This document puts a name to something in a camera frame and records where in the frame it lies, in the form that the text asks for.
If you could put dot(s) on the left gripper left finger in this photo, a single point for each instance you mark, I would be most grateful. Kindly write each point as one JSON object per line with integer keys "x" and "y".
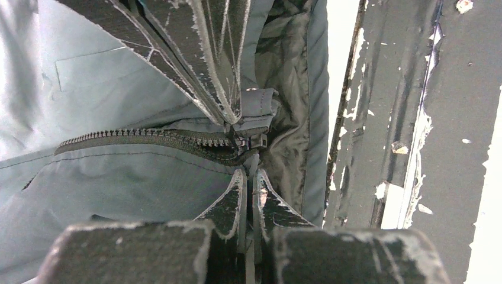
{"x": 209, "y": 249}

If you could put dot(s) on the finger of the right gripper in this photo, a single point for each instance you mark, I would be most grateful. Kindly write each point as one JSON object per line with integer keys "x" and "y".
{"x": 133, "y": 47}
{"x": 225, "y": 23}

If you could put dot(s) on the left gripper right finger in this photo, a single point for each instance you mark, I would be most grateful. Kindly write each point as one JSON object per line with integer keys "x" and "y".
{"x": 290, "y": 249}

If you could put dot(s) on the grey black zip jacket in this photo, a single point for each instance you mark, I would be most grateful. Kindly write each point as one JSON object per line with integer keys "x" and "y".
{"x": 92, "y": 133}

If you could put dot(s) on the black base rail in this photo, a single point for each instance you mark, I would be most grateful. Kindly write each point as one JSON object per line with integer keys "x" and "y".
{"x": 416, "y": 128}

